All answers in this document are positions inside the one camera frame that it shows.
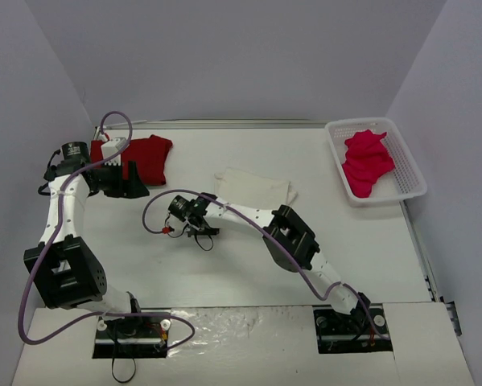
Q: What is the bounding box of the white plastic basket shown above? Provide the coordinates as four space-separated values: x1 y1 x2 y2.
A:
324 117 427 207

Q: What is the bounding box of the folded red t shirt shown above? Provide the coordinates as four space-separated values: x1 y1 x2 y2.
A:
90 135 172 188

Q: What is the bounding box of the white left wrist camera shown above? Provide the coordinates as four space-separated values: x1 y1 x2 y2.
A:
99 138 128 166

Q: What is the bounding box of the white t shirt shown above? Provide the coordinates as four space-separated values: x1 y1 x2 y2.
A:
214 167 298 209

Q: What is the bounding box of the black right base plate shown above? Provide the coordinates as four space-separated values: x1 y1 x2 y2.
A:
313 306 393 355

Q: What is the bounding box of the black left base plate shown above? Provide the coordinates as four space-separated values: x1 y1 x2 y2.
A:
92 310 171 359

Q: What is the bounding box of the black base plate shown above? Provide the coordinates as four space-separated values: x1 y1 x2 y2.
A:
92 310 171 359
313 306 393 355

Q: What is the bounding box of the pink t shirt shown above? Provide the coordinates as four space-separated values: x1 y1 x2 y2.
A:
342 129 395 199

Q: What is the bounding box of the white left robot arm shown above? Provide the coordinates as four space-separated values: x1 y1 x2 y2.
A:
23 142 149 336

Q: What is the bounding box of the black cable loop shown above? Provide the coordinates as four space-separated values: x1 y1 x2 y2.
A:
110 355 138 383

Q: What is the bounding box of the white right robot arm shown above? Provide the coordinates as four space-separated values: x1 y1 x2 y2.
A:
167 193 370 332

